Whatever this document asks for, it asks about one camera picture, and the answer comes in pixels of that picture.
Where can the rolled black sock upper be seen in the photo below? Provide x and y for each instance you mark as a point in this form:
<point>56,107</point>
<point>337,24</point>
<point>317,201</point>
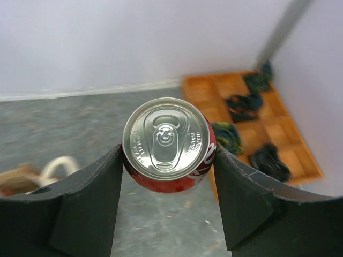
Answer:
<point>244,108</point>

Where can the red soda can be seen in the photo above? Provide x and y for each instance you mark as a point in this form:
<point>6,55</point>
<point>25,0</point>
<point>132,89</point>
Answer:
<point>168,145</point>

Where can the rolled sock corner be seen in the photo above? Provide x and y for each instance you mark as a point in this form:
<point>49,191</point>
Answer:
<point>260,81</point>

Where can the rolled black sock lower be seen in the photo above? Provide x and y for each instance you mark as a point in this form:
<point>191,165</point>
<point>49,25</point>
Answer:
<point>266,160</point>

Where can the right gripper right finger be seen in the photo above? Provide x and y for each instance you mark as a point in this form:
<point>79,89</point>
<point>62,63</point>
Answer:
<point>262,216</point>

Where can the rolled green blue sock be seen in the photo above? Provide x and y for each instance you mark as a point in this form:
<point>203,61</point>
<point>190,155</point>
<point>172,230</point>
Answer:
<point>227,136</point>

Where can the brown paper bag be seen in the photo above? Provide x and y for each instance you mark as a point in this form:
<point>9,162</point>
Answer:
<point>26,178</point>

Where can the orange compartment tray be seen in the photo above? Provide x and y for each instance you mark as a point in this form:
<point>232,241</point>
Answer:
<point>272,124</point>

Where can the right corner aluminium post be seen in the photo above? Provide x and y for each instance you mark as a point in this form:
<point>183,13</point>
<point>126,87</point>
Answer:
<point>289,20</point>

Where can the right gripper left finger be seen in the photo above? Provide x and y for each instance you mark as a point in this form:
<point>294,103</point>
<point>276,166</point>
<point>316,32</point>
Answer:
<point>75,216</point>

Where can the rolled black sock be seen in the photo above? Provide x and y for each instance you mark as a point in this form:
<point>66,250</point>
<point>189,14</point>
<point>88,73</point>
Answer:
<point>244,108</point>
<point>266,160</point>

